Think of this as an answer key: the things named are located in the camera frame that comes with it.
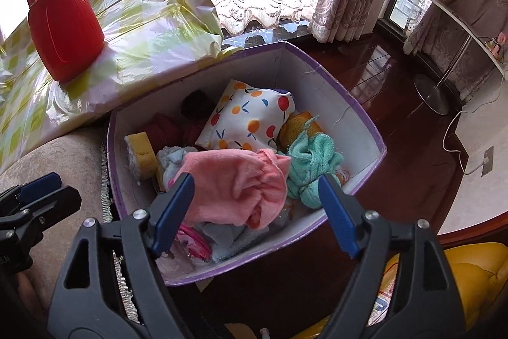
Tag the light blue towel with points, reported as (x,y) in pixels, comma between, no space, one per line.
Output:
(229,240)

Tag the teal green towel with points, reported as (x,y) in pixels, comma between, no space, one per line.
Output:
(311,157)

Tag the grey plush pig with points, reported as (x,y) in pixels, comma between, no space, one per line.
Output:
(169,161)

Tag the white table with metal stand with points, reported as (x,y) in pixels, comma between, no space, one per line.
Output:
(430,91)

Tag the magenta knit cloth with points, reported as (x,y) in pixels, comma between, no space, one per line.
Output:
(163,131)

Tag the pink beaded pouch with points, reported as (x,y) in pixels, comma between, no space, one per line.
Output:
(195,245)

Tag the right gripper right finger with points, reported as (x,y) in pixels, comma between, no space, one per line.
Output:
(425,302)

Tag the purple white storage box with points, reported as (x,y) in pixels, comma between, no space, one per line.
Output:
(279,66)

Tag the yellow bag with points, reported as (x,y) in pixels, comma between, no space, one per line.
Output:
(480,272)

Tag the wall power outlet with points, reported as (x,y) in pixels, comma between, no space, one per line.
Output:
(487,164)

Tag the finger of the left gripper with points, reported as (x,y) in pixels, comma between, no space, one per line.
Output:
(38,188)

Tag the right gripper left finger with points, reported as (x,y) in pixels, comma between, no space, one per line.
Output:
(87,302)

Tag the yellow white sponge block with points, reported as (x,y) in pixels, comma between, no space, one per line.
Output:
(142,161)

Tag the red thermos jug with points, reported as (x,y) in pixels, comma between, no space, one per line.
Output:
(66,34)

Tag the green checkered plastic tablecloth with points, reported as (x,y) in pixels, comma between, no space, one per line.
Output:
(148,43)

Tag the orange mesh bag with sponge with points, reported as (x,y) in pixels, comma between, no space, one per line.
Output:
(293,127)

